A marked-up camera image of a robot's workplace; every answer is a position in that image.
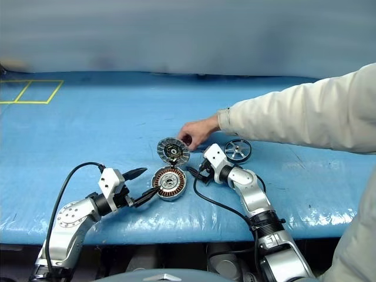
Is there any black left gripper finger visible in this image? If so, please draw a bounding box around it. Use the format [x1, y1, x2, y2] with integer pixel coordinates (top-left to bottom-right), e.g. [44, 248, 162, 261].
[133, 187, 159, 208]
[122, 167, 148, 184]

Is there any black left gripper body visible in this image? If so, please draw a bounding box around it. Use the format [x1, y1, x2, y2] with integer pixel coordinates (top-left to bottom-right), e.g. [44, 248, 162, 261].
[113, 184, 136, 211]

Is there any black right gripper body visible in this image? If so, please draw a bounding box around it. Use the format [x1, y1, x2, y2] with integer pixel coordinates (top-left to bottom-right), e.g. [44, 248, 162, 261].
[198, 160, 217, 186]

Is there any motor housing with copper windings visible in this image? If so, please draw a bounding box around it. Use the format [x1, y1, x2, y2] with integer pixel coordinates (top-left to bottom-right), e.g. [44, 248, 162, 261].
[151, 166, 188, 202]

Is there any person's bare hand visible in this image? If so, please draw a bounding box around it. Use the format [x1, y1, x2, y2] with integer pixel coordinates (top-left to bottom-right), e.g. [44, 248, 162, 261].
[177, 115, 221, 152]

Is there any blue tarp table cover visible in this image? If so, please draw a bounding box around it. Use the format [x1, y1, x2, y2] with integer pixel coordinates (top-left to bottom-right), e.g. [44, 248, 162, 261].
[0, 70, 376, 246]

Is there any dark rounded shape under table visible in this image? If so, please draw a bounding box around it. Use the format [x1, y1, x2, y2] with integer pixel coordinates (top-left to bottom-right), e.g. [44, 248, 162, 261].
[126, 252, 159, 273]

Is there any grey robot torso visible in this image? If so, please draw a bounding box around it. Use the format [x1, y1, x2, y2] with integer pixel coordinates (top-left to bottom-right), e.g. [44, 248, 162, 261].
[99, 268, 212, 282]

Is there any grey rounded cylinder under table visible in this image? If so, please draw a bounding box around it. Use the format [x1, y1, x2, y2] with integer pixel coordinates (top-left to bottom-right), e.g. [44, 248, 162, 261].
[207, 243, 257, 282]

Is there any person's torso in cream jacket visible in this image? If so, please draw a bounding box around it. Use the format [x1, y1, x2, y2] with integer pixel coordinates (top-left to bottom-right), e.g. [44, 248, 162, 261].
[318, 169, 376, 282]

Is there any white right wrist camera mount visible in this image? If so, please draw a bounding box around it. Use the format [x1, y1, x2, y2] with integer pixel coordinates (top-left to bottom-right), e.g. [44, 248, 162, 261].
[203, 144, 229, 183]

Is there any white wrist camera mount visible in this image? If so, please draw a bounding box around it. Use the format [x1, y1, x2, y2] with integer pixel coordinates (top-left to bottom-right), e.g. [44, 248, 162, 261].
[203, 144, 229, 183]
[98, 168, 130, 212]

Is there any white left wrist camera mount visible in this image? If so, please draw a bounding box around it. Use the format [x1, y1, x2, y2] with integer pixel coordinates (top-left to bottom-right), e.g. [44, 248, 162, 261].
[98, 168, 130, 212]

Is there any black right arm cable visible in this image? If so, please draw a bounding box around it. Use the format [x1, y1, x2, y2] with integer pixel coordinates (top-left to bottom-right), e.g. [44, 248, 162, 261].
[193, 167, 267, 233]

